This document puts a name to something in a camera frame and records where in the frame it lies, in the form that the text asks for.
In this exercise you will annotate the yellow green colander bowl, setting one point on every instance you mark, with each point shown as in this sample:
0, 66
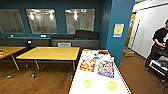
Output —
87, 83
112, 85

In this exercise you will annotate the white oval plate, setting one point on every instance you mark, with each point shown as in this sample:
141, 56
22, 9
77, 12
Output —
87, 51

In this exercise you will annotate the dark long sofa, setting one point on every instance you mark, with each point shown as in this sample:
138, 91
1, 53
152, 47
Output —
83, 41

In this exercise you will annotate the interior glass window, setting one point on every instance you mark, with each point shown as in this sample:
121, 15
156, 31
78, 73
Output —
11, 20
41, 20
80, 20

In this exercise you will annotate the wooden yellow table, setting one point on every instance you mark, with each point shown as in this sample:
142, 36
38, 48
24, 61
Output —
8, 50
50, 53

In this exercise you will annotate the white illuminated table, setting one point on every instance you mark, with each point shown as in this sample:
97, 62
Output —
96, 83

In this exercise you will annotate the cardboard box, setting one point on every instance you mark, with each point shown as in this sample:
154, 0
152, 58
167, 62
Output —
128, 52

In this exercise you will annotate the person in black shirt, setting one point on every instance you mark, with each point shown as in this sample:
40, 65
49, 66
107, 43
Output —
160, 38

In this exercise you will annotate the black wheeled cart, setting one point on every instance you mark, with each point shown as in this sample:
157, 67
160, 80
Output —
160, 65

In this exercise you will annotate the beige framed wall notice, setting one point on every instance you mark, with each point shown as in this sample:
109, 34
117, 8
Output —
118, 30

